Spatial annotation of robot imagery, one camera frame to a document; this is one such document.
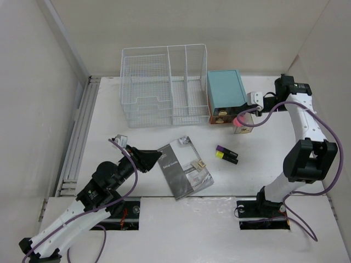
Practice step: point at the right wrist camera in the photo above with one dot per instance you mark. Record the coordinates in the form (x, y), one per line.
(255, 98)

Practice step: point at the white wire mesh organizer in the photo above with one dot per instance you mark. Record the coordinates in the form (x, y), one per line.
(164, 86)

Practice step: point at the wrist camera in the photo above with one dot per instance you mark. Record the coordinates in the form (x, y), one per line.
(121, 140)
(255, 98)

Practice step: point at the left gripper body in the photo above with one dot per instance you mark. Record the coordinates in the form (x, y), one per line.
(126, 167)

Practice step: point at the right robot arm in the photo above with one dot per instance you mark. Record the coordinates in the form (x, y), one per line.
(307, 162)

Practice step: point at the purple cap highlighter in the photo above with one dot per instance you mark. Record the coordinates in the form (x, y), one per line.
(226, 151)

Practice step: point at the teal and orange drawer box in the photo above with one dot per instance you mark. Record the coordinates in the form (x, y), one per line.
(226, 95)

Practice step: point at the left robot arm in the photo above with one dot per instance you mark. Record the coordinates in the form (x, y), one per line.
(97, 201)

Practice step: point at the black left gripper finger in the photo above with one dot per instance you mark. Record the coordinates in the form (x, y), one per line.
(144, 155)
(146, 166)

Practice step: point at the grey Canon setup guide booklet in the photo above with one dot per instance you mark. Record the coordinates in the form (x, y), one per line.
(173, 171)

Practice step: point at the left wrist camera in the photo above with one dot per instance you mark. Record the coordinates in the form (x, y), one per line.
(121, 140)

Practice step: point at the pink glue stick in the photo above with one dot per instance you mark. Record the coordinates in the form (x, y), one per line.
(238, 121)

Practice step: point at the yellow cap highlighter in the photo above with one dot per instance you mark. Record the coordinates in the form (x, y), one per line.
(226, 157)

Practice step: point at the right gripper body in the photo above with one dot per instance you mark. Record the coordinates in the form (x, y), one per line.
(271, 102)

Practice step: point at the aluminium rail left side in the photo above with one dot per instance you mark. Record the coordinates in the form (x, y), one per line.
(67, 179)

